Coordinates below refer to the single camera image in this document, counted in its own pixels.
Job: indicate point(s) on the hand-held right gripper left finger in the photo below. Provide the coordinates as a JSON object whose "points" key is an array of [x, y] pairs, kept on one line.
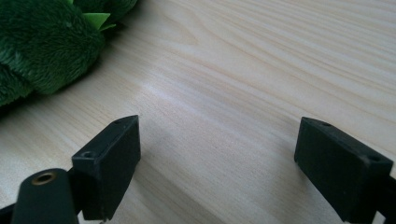
{"points": [[107, 169]]}

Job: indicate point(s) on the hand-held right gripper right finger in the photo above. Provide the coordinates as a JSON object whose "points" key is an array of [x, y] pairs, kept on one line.
{"points": [[341, 171]]}

